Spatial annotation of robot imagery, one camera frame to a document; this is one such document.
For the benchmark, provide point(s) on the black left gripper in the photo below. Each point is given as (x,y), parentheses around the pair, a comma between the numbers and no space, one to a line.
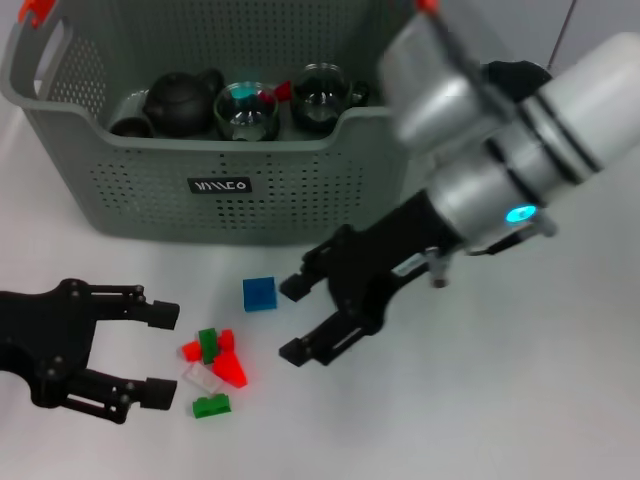
(45,340)

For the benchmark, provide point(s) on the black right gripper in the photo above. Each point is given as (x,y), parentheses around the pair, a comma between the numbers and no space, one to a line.
(380,260)

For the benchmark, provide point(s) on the blue square toy brick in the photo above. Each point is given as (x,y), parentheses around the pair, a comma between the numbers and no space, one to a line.
(260,295)

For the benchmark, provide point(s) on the glass teacup black sleeve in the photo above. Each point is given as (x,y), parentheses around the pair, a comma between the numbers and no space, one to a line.
(245,120)
(320,100)

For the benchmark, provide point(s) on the dark red curved toy brick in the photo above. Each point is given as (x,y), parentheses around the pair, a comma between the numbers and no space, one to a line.
(282,92)

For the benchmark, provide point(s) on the teal toy brick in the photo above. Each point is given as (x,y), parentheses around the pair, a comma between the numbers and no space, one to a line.
(244,92)

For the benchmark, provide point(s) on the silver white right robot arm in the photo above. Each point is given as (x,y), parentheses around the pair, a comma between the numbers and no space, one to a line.
(500,150)

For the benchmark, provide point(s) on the grey perforated plastic storage basket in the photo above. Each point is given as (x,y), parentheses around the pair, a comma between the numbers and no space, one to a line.
(150,200)

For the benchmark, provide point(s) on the dark clay small teacup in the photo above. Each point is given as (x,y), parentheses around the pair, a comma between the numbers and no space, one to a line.
(131,127)

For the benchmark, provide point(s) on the small red toy brick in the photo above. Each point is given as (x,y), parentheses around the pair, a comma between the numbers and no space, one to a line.
(190,351)
(226,341)

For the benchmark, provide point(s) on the green toy brick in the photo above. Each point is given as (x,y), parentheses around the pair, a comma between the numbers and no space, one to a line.
(212,406)
(207,345)

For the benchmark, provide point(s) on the white flat toy plate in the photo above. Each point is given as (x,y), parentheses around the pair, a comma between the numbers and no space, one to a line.
(202,380)

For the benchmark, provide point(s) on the large red slope toy brick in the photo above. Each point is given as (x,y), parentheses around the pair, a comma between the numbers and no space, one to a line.
(230,370)

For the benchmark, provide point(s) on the dark clay teapot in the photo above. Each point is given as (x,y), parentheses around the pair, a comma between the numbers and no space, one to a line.
(180,105)

